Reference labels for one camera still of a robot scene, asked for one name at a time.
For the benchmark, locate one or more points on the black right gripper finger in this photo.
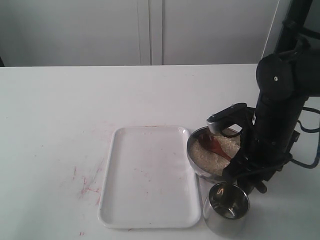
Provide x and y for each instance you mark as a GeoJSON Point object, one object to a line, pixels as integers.
{"type": "Point", "coordinates": [261, 187]}
{"type": "Point", "coordinates": [246, 186]}

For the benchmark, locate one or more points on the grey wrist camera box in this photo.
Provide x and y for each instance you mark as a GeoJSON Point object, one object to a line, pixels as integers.
{"type": "Point", "coordinates": [225, 118]}

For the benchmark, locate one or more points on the black vertical post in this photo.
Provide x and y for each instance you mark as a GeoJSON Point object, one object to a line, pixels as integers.
{"type": "Point", "coordinates": [293, 33]}

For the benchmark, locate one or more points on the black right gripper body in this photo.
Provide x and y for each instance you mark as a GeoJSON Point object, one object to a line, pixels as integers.
{"type": "Point", "coordinates": [264, 142]}

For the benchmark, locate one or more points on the white rectangular plastic tray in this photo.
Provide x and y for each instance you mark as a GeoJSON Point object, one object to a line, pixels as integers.
{"type": "Point", "coordinates": [149, 182]}

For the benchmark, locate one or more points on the small steel cup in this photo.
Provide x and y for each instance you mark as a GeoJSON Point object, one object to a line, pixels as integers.
{"type": "Point", "coordinates": [225, 209]}

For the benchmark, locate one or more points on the white cabinet doors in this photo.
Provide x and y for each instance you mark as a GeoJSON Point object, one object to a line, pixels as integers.
{"type": "Point", "coordinates": [133, 32]}

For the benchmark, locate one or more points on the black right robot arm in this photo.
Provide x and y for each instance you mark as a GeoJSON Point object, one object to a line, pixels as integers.
{"type": "Point", "coordinates": [286, 80]}

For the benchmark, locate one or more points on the steel bowl of rice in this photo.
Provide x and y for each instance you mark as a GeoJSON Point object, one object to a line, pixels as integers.
{"type": "Point", "coordinates": [207, 164]}

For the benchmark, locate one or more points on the brown wooden spoon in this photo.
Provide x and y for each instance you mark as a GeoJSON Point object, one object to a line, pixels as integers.
{"type": "Point", "coordinates": [210, 143]}

